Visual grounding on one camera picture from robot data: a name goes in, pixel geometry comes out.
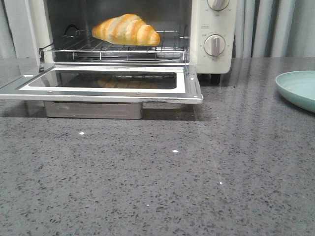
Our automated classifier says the glass oven door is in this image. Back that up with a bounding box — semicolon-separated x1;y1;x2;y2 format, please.
0;64;203;104

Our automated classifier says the golden croissant bread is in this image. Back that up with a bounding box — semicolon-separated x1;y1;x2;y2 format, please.
92;14;160;46

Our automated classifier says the lower oven control knob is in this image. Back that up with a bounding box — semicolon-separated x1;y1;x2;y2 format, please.
204;34;225;57

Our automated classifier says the oven control knob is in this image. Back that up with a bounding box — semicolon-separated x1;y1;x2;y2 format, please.
207;0;229;11
204;34;225;57

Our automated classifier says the white Toshiba toaster oven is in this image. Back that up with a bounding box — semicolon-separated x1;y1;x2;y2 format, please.
28;0;237;86

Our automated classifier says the upper oven control knob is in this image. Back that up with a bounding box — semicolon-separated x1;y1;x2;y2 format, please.
207;0;229;11

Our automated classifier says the grey curtain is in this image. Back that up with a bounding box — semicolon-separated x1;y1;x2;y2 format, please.
0;0;315;59

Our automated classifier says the mint green plate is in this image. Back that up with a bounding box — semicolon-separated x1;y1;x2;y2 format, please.
275;71;315;113

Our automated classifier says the metal wire oven rack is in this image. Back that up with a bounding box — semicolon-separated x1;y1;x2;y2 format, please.
39;30;189;63

